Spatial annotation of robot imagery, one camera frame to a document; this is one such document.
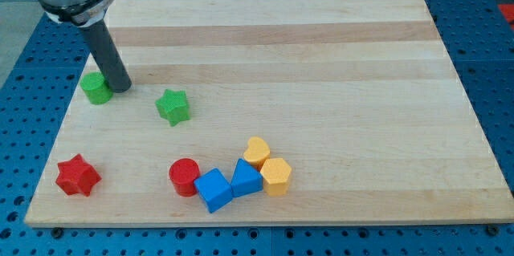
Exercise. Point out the blue triangle block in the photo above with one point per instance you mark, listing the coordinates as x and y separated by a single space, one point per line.
245 179

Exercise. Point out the yellow heart block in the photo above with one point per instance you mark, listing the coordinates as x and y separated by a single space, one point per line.
257 152

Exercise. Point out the red star block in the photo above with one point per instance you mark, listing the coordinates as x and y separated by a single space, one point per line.
77 176

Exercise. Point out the blue cube block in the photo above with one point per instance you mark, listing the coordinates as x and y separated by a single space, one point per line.
214 190

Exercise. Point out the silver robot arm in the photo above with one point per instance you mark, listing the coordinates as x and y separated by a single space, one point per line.
88 16

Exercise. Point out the red cylinder block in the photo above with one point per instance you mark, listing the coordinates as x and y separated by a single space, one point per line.
183 173

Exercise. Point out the red object at edge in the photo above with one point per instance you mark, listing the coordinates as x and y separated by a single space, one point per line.
507 10

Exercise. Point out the wooden board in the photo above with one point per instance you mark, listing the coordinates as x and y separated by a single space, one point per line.
360 97

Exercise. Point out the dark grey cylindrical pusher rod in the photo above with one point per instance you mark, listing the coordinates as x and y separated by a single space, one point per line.
106 56

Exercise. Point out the green cylinder block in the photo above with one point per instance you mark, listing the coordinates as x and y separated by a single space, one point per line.
96 88

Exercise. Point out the yellow hexagon block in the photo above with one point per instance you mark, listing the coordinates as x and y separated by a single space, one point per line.
277 175

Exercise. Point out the green star block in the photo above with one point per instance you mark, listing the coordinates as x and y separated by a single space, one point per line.
173 106

